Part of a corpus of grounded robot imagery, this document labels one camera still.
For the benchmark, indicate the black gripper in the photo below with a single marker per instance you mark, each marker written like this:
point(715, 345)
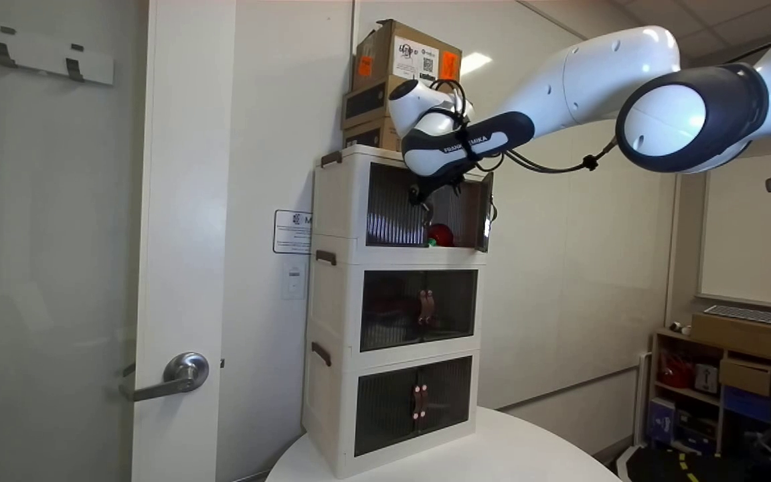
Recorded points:
point(427, 189)

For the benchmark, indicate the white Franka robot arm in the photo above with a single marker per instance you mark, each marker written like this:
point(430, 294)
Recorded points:
point(601, 70)

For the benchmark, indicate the brown cabinet side latch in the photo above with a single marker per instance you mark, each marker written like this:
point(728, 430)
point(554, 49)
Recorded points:
point(331, 160)
point(319, 355)
point(324, 259)

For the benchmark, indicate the white three-tier cabinet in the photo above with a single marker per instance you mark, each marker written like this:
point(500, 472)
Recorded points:
point(336, 305)

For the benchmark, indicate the white framed glass door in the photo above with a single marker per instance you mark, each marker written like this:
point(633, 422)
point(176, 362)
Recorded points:
point(185, 223)

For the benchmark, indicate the red toy fruit green stem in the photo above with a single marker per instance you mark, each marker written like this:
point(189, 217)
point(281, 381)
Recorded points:
point(443, 234)

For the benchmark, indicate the blue white striped cloth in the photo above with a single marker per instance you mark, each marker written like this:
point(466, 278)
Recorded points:
point(399, 232)

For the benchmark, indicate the cardboard box with white label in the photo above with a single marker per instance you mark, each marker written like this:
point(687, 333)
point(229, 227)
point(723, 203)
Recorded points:
point(386, 54)

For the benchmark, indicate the small white caps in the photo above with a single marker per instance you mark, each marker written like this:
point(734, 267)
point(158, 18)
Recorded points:
point(675, 326)

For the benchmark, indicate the wooden shelf unit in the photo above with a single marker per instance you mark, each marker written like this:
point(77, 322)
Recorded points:
point(670, 338)

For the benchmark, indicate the red round item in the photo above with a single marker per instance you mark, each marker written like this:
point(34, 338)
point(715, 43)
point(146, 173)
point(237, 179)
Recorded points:
point(675, 370)

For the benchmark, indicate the white whiteboard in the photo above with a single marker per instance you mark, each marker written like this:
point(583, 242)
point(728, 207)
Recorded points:
point(751, 242)

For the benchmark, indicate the blue packages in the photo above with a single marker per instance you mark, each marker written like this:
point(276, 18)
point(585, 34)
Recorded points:
point(659, 420)

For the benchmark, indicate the grey keyboard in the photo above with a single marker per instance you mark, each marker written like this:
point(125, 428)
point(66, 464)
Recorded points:
point(742, 314)

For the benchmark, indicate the long cardboard box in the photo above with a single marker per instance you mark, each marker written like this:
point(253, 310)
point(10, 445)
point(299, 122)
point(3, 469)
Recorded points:
point(742, 338)

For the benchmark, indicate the black floor mat white stripe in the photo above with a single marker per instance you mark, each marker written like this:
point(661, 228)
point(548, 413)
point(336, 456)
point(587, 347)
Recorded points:
point(661, 469)

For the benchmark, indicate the small cardboard box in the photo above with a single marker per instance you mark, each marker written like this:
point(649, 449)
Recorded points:
point(747, 377)

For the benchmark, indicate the blue box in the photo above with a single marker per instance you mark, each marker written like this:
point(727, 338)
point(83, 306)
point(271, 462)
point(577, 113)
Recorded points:
point(747, 406)

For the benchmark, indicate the white coat hook rack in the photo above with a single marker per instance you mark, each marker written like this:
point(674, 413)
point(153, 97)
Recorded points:
point(38, 54)

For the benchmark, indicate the small wall sign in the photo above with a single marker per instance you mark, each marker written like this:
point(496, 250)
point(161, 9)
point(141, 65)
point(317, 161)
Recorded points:
point(291, 232)

